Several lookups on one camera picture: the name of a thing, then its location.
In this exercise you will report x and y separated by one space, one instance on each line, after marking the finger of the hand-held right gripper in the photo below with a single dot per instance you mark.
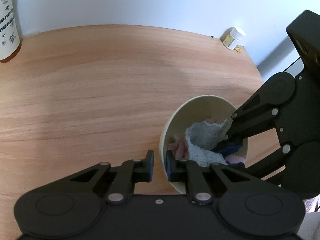
232 149
270 160

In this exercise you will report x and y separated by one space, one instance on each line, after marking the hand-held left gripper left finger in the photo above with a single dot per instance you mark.
150 165

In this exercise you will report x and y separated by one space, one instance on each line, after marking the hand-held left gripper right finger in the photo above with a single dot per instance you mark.
170 167

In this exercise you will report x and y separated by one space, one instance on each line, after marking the grey and pink cloth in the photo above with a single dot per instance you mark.
205 137

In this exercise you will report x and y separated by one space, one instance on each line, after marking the pale green bowl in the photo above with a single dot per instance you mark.
200 110

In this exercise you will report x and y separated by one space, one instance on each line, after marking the person's grey clothing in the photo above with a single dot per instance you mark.
312 222

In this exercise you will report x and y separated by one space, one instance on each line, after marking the small yellow round cap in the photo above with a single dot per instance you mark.
238 48

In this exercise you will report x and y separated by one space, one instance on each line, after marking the small white jar yellow label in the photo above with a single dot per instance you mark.
232 38

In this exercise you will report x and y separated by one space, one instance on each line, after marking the white tumbler with red lid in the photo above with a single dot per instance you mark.
7 25

